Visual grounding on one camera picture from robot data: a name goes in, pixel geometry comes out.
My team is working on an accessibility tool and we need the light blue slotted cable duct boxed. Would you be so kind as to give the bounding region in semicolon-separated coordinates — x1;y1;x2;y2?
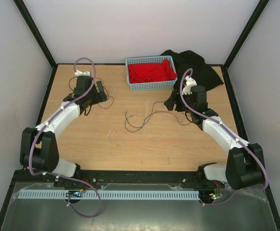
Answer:
18;190;199;201

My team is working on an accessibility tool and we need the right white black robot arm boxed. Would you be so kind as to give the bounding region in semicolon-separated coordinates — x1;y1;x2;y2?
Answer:
164;86;268;190

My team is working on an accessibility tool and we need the black cloth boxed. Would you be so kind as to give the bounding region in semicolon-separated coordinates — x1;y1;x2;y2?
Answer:
161;50;224;91

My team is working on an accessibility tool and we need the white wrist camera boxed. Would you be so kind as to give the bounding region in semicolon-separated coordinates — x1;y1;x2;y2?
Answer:
75;70;91;77
182;76;197;95

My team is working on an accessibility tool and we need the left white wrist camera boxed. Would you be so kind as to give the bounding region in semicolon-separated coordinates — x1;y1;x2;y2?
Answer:
75;70;91;77

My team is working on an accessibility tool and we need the single black wire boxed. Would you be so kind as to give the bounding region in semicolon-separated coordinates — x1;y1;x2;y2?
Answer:
124;101;193;133

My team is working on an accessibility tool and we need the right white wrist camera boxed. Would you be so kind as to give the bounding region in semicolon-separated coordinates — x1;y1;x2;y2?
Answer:
182;76;197;95

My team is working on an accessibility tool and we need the red cloth in basket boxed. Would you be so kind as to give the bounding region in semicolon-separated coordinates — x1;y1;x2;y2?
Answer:
128;59;177;84

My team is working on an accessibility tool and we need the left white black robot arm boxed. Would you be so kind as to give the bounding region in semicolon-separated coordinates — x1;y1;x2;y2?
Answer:
20;75;108;187

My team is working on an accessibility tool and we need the light blue plastic basket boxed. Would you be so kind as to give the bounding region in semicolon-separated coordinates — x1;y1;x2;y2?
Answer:
125;55;178;91

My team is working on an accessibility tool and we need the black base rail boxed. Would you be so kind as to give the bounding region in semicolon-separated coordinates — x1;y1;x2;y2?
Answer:
12;169;228;191

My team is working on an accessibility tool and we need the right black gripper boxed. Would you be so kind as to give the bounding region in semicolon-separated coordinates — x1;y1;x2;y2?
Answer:
163;90;195;113

